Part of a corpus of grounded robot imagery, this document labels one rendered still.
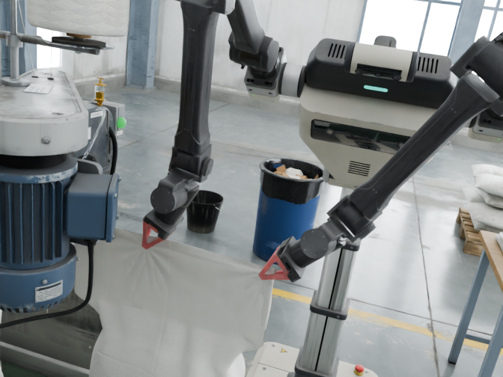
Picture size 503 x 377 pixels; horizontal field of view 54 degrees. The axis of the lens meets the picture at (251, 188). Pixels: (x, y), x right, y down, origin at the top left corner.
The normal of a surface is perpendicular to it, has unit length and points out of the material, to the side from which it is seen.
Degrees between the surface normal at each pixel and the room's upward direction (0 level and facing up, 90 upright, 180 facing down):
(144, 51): 90
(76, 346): 90
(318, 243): 77
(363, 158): 130
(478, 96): 96
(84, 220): 90
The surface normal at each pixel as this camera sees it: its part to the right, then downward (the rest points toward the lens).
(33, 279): 0.44, 0.39
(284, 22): -0.27, 0.28
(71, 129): 0.89, 0.26
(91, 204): 0.15, 0.34
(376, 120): -0.07, -0.54
